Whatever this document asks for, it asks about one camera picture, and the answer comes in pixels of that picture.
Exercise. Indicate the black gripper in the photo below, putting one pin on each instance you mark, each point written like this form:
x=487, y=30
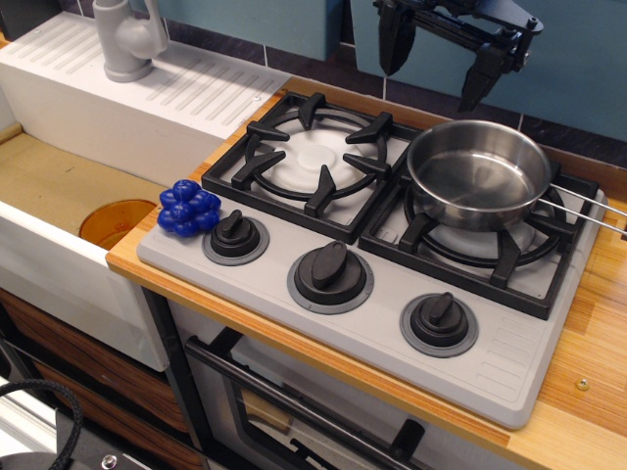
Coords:
x=468, y=24

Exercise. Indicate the stainless steel pan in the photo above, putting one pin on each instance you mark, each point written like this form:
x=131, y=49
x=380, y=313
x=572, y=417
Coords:
x=480, y=175

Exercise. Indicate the blue toy blueberry cluster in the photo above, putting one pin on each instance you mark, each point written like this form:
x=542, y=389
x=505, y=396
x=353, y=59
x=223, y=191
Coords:
x=188, y=210

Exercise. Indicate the grey toy stove top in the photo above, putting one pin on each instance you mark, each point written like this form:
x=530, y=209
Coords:
x=498, y=378

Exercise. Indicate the black middle stove knob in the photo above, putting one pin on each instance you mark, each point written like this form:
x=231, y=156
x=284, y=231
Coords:
x=330, y=280

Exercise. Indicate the black stove knob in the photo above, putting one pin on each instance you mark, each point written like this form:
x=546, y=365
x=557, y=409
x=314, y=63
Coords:
x=330, y=280
x=236, y=240
x=439, y=325

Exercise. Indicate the black right stove knob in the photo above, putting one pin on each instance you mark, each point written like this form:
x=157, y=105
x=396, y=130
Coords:
x=439, y=325

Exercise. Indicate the black left stove knob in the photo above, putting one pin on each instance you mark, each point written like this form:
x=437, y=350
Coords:
x=236, y=240

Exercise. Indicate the white left burner cap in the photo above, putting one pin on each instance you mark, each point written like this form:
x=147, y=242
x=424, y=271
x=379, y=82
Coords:
x=307, y=152

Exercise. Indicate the black left burner grate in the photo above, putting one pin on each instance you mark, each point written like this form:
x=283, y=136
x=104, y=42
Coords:
x=238, y=175

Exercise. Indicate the black burner grate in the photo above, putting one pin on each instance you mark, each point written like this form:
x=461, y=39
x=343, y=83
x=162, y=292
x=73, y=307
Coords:
x=533, y=267
x=238, y=175

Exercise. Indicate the black right burner grate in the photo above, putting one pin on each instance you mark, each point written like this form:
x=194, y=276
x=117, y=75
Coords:
x=533, y=267

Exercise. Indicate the grey toy faucet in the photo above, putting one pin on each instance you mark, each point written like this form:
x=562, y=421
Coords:
x=129, y=44

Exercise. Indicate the orange plate in sink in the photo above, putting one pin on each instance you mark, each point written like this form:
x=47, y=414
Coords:
x=108, y=224

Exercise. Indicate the white toy sink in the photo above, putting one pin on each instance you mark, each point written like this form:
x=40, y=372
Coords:
x=73, y=141

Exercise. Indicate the oven door with window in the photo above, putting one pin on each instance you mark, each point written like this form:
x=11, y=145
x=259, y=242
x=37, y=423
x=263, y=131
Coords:
x=280, y=413

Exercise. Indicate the black oven door handle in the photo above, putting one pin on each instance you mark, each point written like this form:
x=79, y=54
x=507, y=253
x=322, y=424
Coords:
x=217, y=355

